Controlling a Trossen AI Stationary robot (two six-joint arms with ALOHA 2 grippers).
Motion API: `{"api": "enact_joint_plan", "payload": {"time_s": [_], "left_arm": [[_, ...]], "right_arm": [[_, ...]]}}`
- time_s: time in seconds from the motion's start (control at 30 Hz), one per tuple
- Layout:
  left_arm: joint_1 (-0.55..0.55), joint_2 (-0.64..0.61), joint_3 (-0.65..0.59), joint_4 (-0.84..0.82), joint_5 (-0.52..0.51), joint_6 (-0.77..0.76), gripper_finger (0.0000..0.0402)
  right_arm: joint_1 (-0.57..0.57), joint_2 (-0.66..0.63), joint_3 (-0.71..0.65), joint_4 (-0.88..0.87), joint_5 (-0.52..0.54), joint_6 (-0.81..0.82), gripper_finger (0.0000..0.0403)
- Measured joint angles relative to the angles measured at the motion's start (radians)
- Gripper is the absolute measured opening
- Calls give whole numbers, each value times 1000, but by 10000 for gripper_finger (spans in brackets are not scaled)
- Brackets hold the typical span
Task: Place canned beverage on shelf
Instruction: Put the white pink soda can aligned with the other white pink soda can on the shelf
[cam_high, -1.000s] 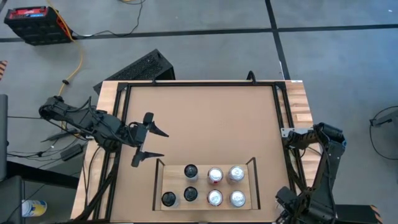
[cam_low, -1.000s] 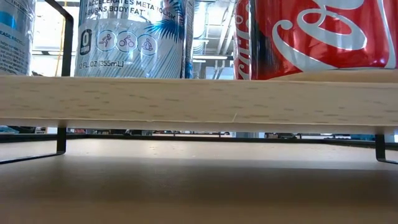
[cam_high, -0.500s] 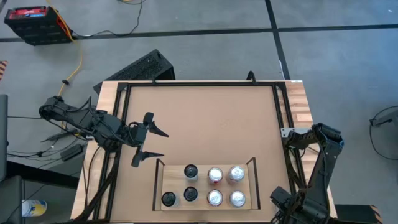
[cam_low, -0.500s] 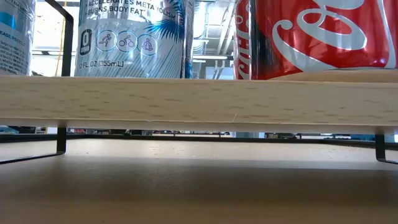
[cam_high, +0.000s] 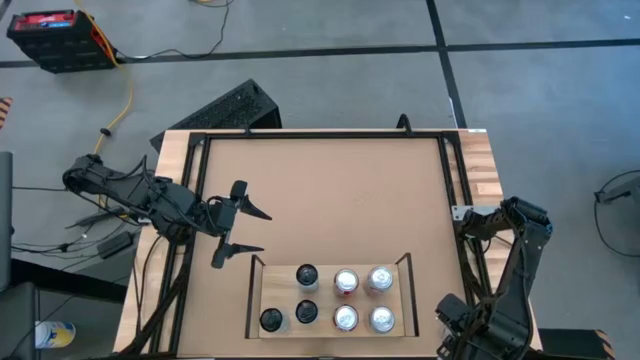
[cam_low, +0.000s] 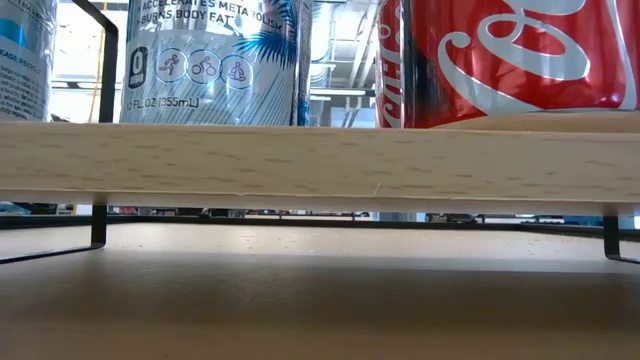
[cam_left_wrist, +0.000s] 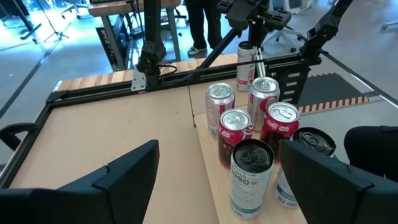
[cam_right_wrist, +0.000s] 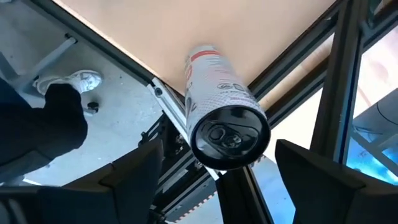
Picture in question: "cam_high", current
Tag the black box with hazard stripes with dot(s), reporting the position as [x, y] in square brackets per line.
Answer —
[570, 345]

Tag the black curved hook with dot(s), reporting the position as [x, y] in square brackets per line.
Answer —
[403, 120]

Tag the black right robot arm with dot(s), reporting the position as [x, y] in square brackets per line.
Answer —
[515, 290]

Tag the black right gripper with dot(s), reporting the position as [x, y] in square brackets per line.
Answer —
[455, 320]

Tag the black power adapter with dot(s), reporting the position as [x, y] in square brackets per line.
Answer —
[116, 245]

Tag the grey cabinet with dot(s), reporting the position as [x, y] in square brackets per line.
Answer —
[4, 220]

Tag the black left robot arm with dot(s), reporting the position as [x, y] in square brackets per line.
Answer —
[150, 200]

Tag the silver diet cola can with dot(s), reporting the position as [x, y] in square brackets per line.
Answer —
[380, 279]
[381, 319]

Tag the wooden tray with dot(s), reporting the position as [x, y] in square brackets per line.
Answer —
[325, 295]

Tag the white and yellow can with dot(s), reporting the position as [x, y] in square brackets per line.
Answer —
[54, 334]

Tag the grey metal mounting plate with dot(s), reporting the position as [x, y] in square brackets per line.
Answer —
[462, 212]

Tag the red cola can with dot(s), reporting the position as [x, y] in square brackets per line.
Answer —
[346, 316]
[345, 281]

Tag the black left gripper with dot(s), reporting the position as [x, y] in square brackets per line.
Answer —
[221, 216]

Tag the tan hardboard table mat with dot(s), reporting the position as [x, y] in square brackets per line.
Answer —
[325, 200]

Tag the dark grey power strip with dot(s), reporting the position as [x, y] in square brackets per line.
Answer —
[95, 219]

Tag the black and red tool case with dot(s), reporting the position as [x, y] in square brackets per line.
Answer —
[60, 45]

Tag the black aluminium table frame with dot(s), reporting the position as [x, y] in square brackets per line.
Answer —
[325, 135]

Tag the orange black striped object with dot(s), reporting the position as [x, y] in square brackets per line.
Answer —
[4, 112]

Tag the black perforated box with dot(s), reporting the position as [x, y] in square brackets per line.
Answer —
[235, 107]

